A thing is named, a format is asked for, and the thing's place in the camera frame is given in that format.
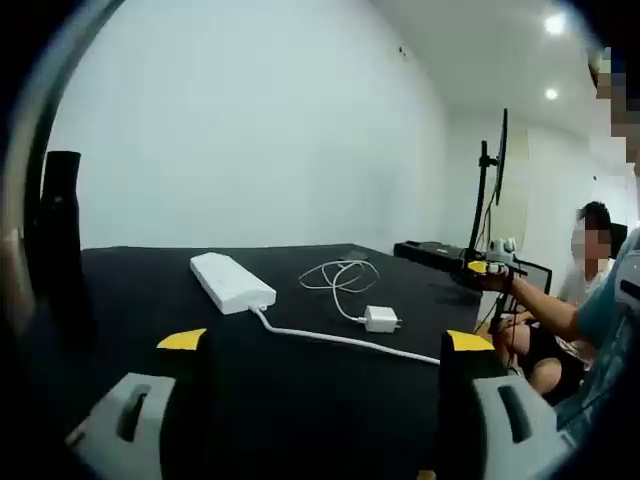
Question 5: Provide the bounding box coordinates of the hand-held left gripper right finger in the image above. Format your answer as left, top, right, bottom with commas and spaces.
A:
433, 328, 575, 480

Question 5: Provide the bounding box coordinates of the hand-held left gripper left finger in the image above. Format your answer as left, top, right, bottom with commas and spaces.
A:
64, 328, 214, 480

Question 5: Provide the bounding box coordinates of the white charger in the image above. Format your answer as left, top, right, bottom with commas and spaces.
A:
362, 305, 403, 333

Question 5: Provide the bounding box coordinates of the white power strip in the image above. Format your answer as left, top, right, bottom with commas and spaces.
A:
189, 252, 278, 317

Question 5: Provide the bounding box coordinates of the white charging cable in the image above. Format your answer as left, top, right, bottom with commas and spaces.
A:
298, 259, 381, 324

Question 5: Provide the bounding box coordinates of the person's right hand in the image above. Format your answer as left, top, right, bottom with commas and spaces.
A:
473, 272, 524, 295

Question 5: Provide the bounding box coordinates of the black flat case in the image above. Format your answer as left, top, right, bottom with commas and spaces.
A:
393, 240, 484, 287

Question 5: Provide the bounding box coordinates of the black monitor stand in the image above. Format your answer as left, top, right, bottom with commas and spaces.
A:
462, 140, 501, 264

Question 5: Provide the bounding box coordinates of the person's leg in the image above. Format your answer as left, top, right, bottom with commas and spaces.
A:
499, 314, 569, 401

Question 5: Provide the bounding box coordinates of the black computer monitor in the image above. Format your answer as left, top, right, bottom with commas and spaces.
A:
491, 108, 510, 207

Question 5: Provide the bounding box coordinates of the black table cloth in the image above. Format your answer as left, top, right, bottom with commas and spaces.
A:
29, 243, 485, 480

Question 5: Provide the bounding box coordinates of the black office chair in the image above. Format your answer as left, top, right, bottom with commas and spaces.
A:
607, 222, 630, 261

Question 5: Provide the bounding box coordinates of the person's teal shirt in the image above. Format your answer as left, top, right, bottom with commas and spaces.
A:
552, 232, 640, 446

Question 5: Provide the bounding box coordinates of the tall black bottle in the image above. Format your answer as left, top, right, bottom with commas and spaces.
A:
38, 149, 99, 351

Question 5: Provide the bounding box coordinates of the white power strip cable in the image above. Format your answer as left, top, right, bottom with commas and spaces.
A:
253, 303, 442, 366

